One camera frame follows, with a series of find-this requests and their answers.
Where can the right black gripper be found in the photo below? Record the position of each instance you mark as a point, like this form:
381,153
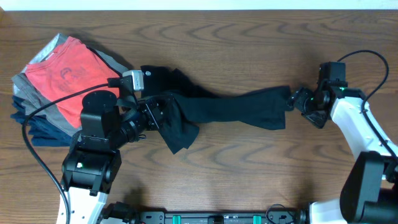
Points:
298,98

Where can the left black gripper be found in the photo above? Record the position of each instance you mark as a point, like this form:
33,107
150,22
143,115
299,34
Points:
152,113

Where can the black t-shirt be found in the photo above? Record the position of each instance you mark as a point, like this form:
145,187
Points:
191,104

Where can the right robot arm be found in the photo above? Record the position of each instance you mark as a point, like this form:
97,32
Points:
369,194

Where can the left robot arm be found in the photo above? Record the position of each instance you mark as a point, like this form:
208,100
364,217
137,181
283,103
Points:
91,166

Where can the folded red t-shirt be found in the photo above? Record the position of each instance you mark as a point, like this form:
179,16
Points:
71,68

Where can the folded navy blue garment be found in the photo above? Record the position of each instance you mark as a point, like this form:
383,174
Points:
48,127

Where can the folded light grey garment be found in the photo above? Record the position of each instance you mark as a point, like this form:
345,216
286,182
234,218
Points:
20,81

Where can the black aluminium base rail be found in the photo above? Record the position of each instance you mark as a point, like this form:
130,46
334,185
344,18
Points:
274,215

